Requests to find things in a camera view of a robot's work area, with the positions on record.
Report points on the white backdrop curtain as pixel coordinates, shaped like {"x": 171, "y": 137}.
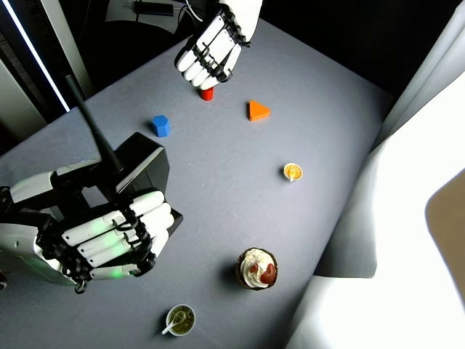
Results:
{"x": 399, "y": 181}

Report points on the light grey platform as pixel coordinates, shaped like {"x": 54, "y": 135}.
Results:
{"x": 118, "y": 14}

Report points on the white soup spoon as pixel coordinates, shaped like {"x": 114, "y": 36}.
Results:
{"x": 178, "y": 317}

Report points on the grey table cloth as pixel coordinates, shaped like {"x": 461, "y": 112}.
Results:
{"x": 254, "y": 218}

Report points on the black box device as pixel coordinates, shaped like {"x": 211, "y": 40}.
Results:
{"x": 152, "y": 8}

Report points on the white LED light strip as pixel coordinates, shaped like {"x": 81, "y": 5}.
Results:
{"x": 37, "y": 54}

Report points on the beige board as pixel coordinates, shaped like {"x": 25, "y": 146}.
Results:
{"x": 448, "y": 225}

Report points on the blue hexagon block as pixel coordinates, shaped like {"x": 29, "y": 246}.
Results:
{"x": 161, "y": 126}

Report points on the toy cupcake white cream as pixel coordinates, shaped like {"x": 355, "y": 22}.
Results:
{"x": 256, "y": 270}

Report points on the orange triangle block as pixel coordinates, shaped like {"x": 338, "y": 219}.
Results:
{"x": 258, "y": 112}

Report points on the white bowl green soup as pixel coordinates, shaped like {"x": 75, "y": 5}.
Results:
{"x": 187, "y": 323}

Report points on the white upright post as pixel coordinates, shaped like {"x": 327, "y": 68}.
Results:
{"x": 68, "y": 47}

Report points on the small white cup yellow drink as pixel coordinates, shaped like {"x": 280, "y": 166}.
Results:
{"x": 292, "y": 171}

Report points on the red cylinder block white cross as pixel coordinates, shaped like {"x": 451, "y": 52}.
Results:
{"x": 208, "y": 95}

